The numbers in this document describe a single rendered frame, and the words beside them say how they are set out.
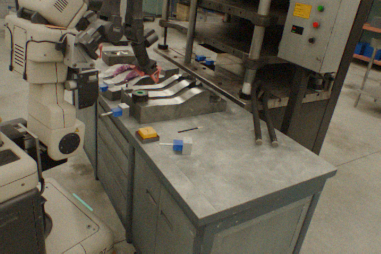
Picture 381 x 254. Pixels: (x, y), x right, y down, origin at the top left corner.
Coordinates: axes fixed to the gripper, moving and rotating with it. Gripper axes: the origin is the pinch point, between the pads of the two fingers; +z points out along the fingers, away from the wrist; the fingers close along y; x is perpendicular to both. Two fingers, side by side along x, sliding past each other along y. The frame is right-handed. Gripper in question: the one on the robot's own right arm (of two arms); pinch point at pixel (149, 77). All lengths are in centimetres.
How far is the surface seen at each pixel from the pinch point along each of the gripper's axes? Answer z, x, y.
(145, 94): 4.7, 6.6, -2.2
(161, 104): 10.4, 3.8, -8.0
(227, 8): 14, -87, 17
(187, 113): 22.3, -5.0, -13.8
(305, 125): 96, -87, -43
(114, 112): 7.1, 21.1, 5.4
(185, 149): 9.9, 19.2, -35.8
